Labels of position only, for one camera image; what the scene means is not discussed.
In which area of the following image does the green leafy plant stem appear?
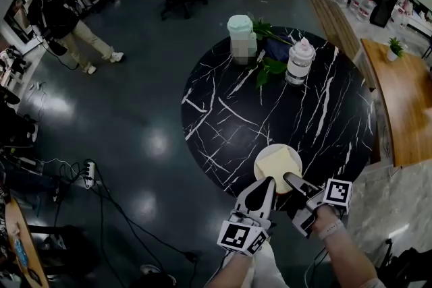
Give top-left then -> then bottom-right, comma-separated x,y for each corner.
247,12 -> 295,89

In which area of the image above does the wooden slatted bench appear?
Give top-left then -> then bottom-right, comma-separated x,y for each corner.
308,0 -> 377,91

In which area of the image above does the white power strip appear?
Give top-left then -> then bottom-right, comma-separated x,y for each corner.
82,161 -> 97,190

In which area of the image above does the person's right hand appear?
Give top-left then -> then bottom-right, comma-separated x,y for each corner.
310,204 -> 342,233

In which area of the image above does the person's right forearm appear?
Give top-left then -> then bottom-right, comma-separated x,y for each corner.
323,227 -> 387,288

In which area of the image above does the person's white trouser leg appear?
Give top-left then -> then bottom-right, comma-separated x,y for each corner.
248,239 -> 290,288

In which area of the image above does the light wooden side table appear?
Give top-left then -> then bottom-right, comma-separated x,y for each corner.
4,197 -> 50,288

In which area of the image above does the mint green lidded pitcher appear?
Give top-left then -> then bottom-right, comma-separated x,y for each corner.
226,14 -> 259,67

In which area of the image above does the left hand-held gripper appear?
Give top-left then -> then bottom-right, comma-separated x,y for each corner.
217,175 -> 277,258

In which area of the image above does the white wrist band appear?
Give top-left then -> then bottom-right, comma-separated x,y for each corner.
317,218 -> 347,241

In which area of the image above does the dark blue cloth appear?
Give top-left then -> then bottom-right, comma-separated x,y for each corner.
260,36 -> 295,61

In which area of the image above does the small potted green plant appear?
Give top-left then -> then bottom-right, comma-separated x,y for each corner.
386,36 -> 405,63

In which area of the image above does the person's white shoe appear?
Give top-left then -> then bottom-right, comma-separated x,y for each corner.
139,264 -> 177,285

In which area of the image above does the black floor cable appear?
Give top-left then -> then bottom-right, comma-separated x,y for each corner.
50,158 -> 200,288

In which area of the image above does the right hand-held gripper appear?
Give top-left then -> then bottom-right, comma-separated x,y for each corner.
282,171 -> 354,239

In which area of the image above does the person's left forearm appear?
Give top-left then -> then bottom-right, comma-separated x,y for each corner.
205,250 -> 258,288

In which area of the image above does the brown wooden desk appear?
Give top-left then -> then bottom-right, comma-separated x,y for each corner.
360,38 -> 432,169

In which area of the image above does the white round plate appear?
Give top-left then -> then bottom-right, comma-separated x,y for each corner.
252,143 -> 304,196

